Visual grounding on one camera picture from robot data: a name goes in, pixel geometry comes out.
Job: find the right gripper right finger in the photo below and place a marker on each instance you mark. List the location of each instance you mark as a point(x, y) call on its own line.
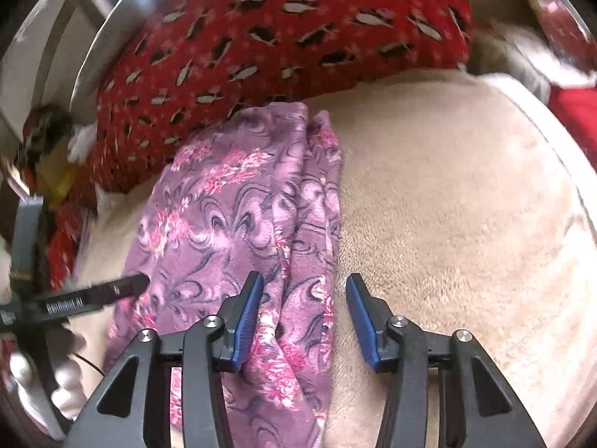
point(477, 405)

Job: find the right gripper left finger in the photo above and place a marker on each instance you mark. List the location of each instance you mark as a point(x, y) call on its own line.
point(131, 405)

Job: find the purple floral fleece garment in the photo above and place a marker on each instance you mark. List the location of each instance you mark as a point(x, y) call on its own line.
point(259, 192)

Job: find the yellow object on shelf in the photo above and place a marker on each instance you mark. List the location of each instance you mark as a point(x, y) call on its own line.
point(56, 175)

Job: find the beige fleece bed cover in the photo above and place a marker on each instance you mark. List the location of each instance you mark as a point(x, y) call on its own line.
point(464, 203)

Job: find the red cloth at bedside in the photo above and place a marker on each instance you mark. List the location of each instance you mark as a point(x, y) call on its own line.
point(577, 109)

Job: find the red patterned blanket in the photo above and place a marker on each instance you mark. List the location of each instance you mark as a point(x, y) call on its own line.
point(188, 65)

